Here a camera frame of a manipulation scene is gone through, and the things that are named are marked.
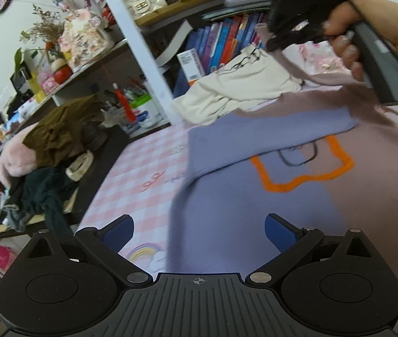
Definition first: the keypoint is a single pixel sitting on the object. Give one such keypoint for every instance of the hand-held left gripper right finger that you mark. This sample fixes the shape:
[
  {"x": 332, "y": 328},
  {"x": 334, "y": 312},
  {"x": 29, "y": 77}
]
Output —
[{"x": 279, "y": 233}]

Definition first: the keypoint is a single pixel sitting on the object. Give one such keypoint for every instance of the dried flower bunch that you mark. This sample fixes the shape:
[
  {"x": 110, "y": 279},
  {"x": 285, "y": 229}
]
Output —
[{"x": 46, "y": 24}]

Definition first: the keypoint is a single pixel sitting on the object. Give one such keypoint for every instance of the dark green cloth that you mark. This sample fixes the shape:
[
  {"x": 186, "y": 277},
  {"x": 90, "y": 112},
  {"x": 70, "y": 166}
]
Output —
[{"x": 41, "y": 193}]

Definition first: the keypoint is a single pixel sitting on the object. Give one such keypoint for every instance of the olive green cloth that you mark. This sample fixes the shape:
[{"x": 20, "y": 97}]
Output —
[{"x": 62, "y": 130}]

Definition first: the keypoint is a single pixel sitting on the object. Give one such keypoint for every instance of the white wooden bookshelf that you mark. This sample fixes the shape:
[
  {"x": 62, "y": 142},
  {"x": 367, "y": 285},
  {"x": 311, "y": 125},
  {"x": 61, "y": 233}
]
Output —
[{"x": 132, "y": 42}]

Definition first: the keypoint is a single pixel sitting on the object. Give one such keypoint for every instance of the pink checked cartoon table mat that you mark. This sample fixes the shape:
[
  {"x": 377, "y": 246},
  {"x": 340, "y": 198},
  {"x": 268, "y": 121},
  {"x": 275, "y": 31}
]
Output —
[{"x": 132, "y": 182}]

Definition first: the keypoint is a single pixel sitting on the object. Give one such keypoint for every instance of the red apple ornament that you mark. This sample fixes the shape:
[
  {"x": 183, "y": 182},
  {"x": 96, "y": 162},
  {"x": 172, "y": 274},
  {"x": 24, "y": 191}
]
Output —
[{"x": 62, "y": 73}]

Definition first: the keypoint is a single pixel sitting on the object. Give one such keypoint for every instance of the cream cloth with black drawing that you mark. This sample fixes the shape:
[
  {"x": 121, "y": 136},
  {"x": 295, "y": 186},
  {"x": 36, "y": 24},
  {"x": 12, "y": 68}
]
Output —
[{"x": 241, "y": 84}]

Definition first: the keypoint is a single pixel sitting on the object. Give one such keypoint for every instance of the white wipes canister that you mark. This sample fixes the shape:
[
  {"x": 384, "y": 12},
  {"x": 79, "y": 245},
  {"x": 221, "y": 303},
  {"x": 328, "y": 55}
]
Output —
[{"x": 146, "y": 114}]

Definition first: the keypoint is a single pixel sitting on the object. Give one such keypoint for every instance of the red glue bottle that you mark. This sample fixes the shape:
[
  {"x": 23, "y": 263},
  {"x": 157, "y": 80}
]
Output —
[{"x": 123, "y": 105}]

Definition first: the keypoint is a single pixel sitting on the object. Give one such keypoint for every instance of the floral fabric bag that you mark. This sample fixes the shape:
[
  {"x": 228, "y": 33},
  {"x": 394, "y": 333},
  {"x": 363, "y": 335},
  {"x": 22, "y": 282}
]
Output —
[{"x": 83, "y": 40}]

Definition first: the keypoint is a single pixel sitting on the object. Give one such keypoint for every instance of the large pink plush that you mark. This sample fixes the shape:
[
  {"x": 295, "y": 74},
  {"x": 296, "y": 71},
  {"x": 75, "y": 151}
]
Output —
[{"x": 12, "y": 158}]

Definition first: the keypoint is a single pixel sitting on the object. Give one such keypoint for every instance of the purple and pink sweater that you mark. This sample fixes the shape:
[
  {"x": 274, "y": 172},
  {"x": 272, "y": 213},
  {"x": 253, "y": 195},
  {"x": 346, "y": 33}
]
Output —
[{"x": 237, "y": 217}]

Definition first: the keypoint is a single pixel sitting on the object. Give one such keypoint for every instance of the white barcode box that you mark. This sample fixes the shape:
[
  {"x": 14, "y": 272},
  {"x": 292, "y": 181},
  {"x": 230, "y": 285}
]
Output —
[{"x": 191, "y": 65}]

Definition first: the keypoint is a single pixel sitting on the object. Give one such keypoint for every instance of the row of colourful books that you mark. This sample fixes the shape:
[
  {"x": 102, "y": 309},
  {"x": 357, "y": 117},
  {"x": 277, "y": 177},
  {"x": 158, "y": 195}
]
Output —
[{"x": 220, "y": 42}]

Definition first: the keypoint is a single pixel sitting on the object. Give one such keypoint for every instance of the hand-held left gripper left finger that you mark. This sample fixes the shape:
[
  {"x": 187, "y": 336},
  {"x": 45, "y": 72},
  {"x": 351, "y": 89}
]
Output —
[{"x": 118, "y": 233}]

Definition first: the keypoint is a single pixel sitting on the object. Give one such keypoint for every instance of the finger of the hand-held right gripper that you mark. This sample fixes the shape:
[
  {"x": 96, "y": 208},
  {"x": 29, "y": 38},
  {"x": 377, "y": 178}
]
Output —
[{"x": 290, "y": 38}]

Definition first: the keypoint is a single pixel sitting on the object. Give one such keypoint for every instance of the person's right hand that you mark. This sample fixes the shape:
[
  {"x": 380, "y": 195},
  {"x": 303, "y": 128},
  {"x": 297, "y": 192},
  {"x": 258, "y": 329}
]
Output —
[{"x": 395, "y": 21}]

